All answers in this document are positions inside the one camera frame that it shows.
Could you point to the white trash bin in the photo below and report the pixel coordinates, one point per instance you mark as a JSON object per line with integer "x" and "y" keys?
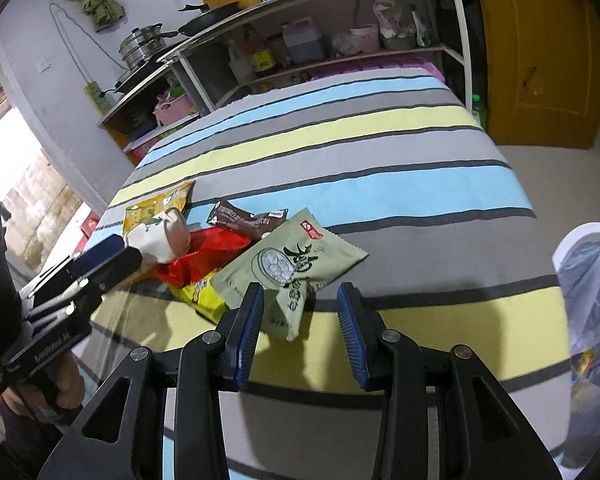
{"x": 577, "y": 263}

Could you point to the green detergent bottle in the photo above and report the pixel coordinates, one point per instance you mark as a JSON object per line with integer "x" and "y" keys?
{"x": 478, "y": 110}

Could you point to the pink lidded storage box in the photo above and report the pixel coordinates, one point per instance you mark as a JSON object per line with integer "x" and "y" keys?
{"x": 380, "y": 67}

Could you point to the striped tablecloth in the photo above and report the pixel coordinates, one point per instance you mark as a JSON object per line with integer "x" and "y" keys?
{"x": 392, "y": 162}

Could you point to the black frying pan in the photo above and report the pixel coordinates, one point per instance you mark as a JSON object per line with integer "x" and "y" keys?
{"x": 207, "y": 17}

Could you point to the black induction cooker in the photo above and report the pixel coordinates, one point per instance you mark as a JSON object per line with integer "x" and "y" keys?
{"x": 141, "y": 76}

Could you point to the gold snack wrapper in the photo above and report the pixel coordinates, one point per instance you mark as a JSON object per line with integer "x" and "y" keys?
{"x": 203, "y": 298}

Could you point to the white kitchen shelf unit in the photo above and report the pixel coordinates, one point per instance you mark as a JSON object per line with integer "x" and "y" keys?
{"x": 278, "y": 43}

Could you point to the brown wooden door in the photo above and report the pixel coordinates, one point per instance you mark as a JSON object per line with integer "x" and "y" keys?
{"x": 543, "y": 61}

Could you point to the green snack packet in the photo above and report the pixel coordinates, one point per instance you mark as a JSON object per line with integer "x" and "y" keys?
{"x": 292, "y": 264}

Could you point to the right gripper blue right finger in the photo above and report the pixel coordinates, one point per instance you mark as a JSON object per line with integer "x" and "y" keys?
{"x": 361, "y": 327}

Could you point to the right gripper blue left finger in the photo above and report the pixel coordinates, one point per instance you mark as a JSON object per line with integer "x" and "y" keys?
{"x": 241, "y": 339}

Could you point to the steel steamer pot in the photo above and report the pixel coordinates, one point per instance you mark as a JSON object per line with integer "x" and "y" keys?
{"x": 141, "y": 44}

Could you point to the pink plastic basket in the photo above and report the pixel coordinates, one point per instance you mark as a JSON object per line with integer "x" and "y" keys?
{"x": 169, "y": 110}

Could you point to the yellow snack bag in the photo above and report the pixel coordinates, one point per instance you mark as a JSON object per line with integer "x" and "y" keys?
{"x": 176, "y": 197}

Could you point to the red wrapper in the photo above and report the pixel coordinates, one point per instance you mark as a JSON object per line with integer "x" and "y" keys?
{"x": 210, "y": 250}

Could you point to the brown chocolate wrapper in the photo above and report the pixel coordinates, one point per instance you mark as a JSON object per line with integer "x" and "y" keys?
{"x": 245, "y": 223}

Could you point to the yellow power strip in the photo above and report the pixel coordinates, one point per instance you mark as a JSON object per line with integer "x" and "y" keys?
{"x": 97, "y": 98}

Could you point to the person's left hand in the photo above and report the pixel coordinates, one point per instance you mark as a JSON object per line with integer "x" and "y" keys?
{"x": 53, "y": 396}

